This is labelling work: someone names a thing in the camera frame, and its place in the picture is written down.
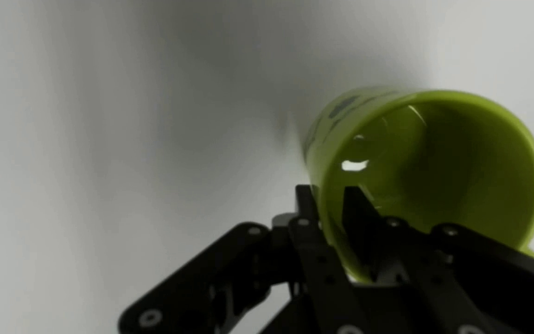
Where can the lime green mug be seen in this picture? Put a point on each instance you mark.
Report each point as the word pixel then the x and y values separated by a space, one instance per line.
pixel 464 168

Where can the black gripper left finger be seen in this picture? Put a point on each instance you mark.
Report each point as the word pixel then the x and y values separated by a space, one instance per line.
pixel 242 279

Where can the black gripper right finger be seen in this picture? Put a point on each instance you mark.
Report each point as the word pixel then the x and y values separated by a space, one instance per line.
pixel 464 284

